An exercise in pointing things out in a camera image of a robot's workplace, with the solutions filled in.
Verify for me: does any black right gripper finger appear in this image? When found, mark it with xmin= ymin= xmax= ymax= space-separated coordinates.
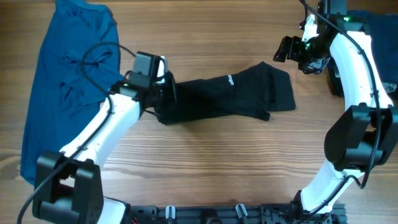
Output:
xmin=273 ymin=46 xmax=287 ymax=62
xmin=279 ymin=36 xmax=293 ymax=53

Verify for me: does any folded grey garment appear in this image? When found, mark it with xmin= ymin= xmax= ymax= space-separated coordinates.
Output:
xmin=382 ymin=82 xmax=397 ymax=93

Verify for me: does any teal blue t-shirt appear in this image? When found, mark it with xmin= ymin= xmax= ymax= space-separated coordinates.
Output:
xmin=21 ymin=1 xmax=123 ymax=184

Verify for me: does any black t-shirt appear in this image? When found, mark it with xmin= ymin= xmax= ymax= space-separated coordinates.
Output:
xmin=155 ymin=62 xmax=296 ymax=125

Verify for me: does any folded navy blue garment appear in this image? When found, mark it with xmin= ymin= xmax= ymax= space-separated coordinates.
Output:
xmin=348 ymin=10 xmax=397 ymax=84

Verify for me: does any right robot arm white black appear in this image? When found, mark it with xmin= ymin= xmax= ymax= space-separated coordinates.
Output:
xmin=274 ymin=1 xmax=397 ymax=223

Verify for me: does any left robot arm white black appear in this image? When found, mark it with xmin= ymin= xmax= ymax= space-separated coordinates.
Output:
xmin=29 ymin=52 xmax=177 ymax=223

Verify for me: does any folded black garment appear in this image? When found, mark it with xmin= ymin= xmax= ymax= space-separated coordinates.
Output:
xmin=327 ymin=58 xmax=397 ymax=100

